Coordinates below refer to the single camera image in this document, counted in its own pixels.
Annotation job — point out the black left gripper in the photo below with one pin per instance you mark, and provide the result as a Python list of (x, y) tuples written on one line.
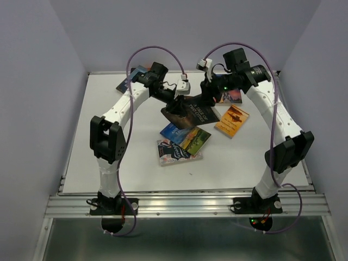
[(176, 107)]

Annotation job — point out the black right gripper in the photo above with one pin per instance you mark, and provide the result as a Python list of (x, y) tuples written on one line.
[(208, 90)]

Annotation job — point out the Tale of Two Cities book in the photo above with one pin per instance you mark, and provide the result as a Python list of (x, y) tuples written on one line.
[(196, 114)]

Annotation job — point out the Jane Eyre blue book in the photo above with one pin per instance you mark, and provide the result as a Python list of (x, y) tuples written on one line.
[(230, 97)]

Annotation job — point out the Huckleberry Finn orange book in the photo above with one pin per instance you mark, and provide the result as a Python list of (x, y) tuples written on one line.
[(231, 121)]

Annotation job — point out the Nineteen Eighty Four blue book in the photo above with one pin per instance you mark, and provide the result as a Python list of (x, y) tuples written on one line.
[(122, 87)]

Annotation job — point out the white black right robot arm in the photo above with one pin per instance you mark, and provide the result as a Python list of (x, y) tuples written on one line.
[(289, 144)]

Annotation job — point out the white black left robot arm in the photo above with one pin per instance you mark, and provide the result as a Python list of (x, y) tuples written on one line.
[(107, 139)]

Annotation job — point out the Animal Farm blue book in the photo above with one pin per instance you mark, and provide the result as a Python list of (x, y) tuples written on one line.
[(190, 139)]

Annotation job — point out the Little Women floral book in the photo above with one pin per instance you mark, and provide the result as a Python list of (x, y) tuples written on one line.
[(169, 153)]

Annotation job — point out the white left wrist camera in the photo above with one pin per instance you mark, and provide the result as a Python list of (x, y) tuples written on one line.
[(183, 87)]

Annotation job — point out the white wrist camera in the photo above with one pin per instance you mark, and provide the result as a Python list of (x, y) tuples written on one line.
[(206, 66), (183, 87)]

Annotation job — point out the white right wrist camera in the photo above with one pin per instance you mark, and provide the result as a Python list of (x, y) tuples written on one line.
[(206, 66)]

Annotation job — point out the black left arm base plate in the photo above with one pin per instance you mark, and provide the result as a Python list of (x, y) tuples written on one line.
[(114, 214)]

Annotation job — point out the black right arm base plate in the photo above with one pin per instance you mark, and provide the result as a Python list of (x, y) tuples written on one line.
[(260, 209)]

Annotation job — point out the aluminium front rail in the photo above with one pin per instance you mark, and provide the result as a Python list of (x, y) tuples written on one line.
[(185, 205)]

